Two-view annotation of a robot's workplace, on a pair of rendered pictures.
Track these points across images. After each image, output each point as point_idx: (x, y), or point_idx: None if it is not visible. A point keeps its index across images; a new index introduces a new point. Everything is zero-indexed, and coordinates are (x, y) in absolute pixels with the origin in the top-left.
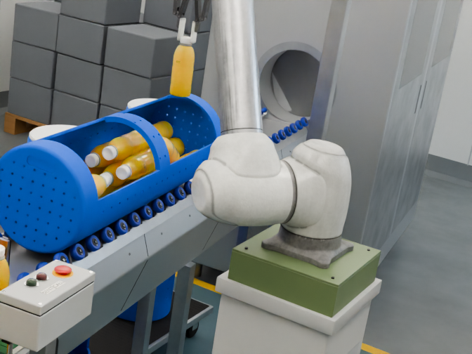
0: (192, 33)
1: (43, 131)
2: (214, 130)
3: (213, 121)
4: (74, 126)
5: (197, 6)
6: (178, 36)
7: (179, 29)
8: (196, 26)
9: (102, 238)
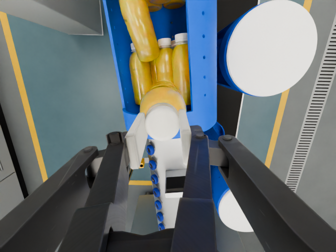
0: (136, 120)
1: (303, 39)
2: (124, 110)
3: (126, 117)
4: (285, 85)
5: (102, 178)
6: (180, 112)
7: (182, 117)
8: (124, 139)
9: None
